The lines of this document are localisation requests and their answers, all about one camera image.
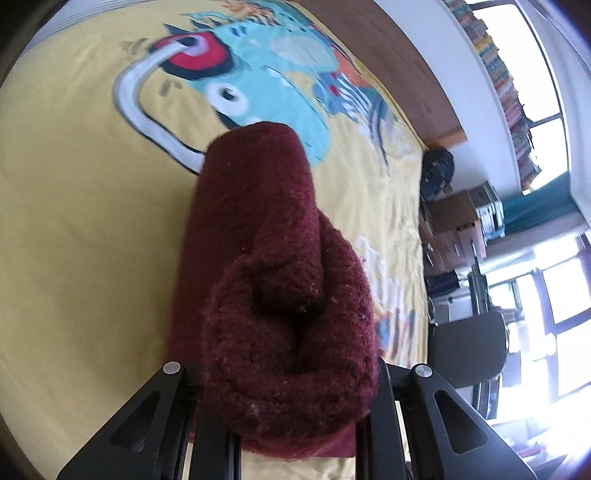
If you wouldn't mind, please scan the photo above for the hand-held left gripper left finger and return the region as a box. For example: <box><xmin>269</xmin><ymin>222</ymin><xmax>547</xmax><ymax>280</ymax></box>
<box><xmin>56</xmin><ymin>361</ymin><xmax>243</xmax><ymax>480</ymax></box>

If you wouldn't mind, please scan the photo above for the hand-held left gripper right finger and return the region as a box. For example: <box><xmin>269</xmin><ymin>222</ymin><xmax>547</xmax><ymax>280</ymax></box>
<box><xmin>355</xmin><ymin>360</ymin><xmax>539</xmax><ymax>480</ymax></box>

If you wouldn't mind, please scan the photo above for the maroon knitted sweater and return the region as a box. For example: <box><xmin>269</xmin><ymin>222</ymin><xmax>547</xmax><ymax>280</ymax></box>
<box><xmin>166</xmin><ymin>121</ymin><xmax>382</xmax><ymax>460</ymax></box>

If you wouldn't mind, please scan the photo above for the black office chair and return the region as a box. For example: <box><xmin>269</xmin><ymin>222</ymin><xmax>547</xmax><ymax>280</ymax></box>
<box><xmin>427</xmin><ymin>311</ymin><xmax>509</xmax><ymax>389</ymax></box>

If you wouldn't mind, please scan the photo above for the black bag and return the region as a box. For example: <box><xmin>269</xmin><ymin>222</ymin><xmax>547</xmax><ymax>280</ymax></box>
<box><xmin>424</xmin><ymin>270</ymin><xmax>461</xmax><ymax>297</ymax></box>

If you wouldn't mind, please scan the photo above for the wooden drawer cabinet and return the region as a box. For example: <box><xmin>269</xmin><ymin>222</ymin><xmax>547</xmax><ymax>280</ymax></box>
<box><xmin>418</xmin><ymin>191</ymin><xmax>488</xmax><ymax>278</ymax></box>

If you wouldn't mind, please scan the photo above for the window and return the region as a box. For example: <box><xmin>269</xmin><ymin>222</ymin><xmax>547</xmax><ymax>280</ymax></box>
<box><xmin>471</xmin><ymin>0</ymin><xmax>591</xmax><ymax>418</ymax></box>

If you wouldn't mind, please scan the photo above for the yellow printed bedspread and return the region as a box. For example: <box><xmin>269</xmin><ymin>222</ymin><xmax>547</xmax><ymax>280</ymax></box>
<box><xmin>0</xmin><ymin>0</ymin><xmax>428</xmax><ymax>480</ymax></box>

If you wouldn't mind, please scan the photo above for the grey printer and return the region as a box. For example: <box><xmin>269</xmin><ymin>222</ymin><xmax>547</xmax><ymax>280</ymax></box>
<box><xmin>468</xmin><ymin>181</ymin><xmax>504</xmax><ymax>236</ymax></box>

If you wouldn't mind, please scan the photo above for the black backpack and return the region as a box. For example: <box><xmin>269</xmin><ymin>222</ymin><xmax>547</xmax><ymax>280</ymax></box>
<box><xmin>420</xmin><ymin>148</ymin><xmax>456</xmax><ymax>202</ymax></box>

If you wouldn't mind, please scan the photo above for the teal curtain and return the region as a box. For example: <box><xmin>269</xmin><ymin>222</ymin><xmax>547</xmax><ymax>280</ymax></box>
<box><xmin>501</xmin><ymin>171</ymin><xmax>579</xmax><ymax>237</ymax></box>

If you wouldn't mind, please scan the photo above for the wooden headboard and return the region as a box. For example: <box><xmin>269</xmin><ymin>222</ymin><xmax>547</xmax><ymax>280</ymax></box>
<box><xmin>318</xmin><ymin>0</ymin><xmax>464</xmax><ymax>149</ymax></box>

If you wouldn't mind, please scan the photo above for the row of books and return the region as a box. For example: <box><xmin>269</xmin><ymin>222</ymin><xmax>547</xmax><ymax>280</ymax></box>
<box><xmin>442</xmin><ymin>0</ymin><xmax>544</xmax><ymax>190</ymax></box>

